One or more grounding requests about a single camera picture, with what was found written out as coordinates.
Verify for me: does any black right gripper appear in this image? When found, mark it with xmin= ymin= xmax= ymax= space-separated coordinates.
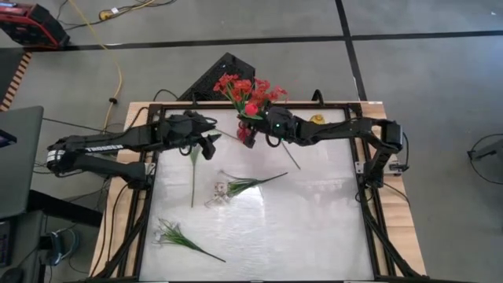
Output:
xmin=237 ymin=105 xmax=300 ymax=149

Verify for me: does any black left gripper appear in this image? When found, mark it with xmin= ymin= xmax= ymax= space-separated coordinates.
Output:
xmin=159 ymin=109 xmax=222 ymax=161

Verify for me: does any red tulip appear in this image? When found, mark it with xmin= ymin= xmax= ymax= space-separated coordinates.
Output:
xmin=237 ymin=102 xmax=265 ymax=121

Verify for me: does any red flower bunch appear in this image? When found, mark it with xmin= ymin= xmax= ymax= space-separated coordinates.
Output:
xmin=213 ymin=73 xmax=255 ymax=115
xmin=251 ymin=77 xmax=288 ymax=105

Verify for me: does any white flower bunch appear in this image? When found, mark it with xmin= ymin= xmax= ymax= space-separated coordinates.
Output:
xmin=203 ymin=170 xmax=289 ymax=208
xmin=153 ymin=218 xmax=227 ymax=263

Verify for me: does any red glass vase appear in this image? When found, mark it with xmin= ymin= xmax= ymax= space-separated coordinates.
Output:
xmin=237 ymin=120 xmax=253 ymax=145

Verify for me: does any black perforated crate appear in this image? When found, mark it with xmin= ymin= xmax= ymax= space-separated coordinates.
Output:
xmin=177 ymin=52 xmax=256 ymax=103

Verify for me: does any red black tool cart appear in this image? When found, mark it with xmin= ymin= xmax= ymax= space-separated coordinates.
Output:
xmin=0 ymin=2 xmax=71 ymax=49

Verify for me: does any black keyboard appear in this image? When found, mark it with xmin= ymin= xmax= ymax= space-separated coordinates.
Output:
xmin=0 ymin=219 xmax=13 ymax=268

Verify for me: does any black table frame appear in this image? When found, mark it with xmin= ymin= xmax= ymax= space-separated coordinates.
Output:
xmin=92 ymin=101 xmax=429 ymax=283

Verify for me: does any yellow cable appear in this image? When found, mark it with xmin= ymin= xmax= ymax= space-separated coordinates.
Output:
xmin=66 ymin=0 xmax=178 ymax=133

